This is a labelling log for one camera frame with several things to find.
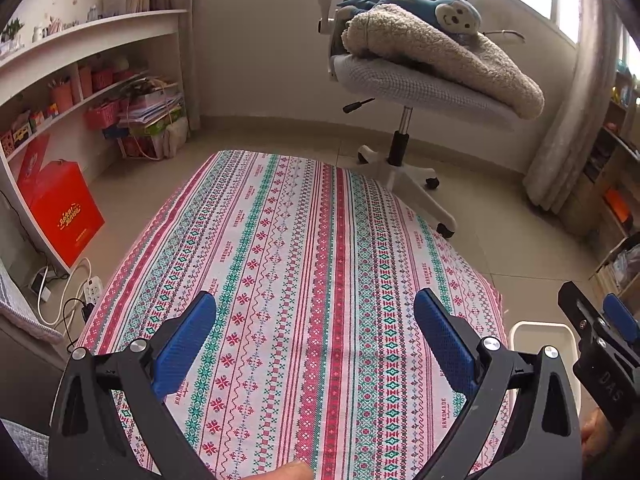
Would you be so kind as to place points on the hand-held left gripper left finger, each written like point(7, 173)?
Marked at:
point(182, 345)

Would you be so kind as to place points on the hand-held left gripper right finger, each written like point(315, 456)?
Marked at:
point(442, 340)

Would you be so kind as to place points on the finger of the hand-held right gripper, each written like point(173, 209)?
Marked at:
point(575, 305)
point(620, 315)

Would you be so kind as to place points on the white trash bin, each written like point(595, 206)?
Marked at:
point(540, 335)

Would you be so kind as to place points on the person's right hand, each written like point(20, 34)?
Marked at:
point(597, 432)

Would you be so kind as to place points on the person's left hand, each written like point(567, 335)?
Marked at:
point(290, 472)

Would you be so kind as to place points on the black charger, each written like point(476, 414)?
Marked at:
point(87, 311)

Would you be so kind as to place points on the white power strip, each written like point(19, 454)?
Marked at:
point(92, 291)

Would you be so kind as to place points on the orange box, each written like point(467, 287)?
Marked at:
point(616, 205)

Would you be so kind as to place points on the wooden shelf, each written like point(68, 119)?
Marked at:
point(600, 170)

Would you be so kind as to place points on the patterned red green tablecloth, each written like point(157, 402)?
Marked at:
point(300, 260)

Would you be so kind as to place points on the grey fabric cushion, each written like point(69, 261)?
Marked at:
point(25, 305)

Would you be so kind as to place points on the red gift box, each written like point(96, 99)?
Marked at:
point(65, 210)

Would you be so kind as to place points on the white tote bag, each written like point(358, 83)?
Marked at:
point(176, 137)

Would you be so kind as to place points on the stack of papers and folders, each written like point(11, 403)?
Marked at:
point(150, 107)

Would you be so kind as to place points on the pink basket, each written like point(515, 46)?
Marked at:
point(102, 116)

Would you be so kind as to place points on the beige fleece blanket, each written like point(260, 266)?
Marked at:
point(475, 70)

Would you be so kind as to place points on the small side window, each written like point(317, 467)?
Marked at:
point(630, 55)

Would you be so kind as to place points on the grey office chair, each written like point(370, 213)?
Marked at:
point(400, 85)

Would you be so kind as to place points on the pink pen cup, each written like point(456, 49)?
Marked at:
point(61, 99)

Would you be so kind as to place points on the blue monkey plush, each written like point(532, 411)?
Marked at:
point(450, 15)

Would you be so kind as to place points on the white bookshelf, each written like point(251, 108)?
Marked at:
point(100, 30)

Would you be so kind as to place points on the small potted plant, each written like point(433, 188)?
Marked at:
point(12, 30)

